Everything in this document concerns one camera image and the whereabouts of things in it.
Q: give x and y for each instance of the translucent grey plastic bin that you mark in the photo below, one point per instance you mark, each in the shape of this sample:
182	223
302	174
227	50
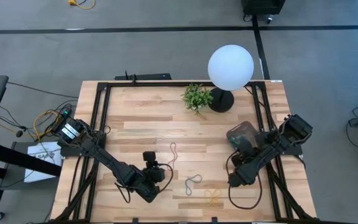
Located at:
244	130

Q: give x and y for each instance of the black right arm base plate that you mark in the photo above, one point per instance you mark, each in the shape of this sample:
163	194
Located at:
291	151

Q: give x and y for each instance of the white printed sheet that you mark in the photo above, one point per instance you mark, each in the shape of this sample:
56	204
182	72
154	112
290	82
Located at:
42	149

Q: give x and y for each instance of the teal rubber band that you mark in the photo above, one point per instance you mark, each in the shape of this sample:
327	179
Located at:
189	184

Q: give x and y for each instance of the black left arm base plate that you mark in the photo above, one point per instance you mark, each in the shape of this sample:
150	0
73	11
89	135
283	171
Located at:
73	152

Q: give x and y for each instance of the yellow rubber band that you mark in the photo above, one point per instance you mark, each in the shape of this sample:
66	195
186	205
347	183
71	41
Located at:
213	196

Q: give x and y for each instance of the red rubber band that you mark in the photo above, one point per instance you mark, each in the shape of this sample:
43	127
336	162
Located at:
173	143

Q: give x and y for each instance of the black box with antenna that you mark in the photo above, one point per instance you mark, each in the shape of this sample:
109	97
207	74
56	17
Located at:
148	76

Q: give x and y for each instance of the black wheeled cart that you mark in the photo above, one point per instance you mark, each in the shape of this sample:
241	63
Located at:
263	6

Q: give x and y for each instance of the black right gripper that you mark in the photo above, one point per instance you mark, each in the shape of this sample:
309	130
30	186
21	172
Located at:
239	178

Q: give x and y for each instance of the green plant in white pot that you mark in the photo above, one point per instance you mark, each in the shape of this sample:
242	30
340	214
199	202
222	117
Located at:
196	98

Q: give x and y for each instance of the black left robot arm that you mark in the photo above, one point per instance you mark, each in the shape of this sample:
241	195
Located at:
107	158

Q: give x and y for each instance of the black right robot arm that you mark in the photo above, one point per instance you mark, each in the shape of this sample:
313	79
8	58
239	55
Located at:
269	152

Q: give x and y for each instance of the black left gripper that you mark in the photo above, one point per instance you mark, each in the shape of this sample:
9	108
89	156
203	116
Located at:
149	183

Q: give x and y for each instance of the black power strip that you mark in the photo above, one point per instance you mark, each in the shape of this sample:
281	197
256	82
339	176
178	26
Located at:
63	116

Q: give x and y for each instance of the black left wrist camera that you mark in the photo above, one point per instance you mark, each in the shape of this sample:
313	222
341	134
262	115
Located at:
150	158

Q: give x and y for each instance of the white globe lamp black base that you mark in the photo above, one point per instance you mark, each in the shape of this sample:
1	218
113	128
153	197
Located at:
230	67

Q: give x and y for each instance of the black desk leg frame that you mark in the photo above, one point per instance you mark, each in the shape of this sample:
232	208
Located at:
17	157

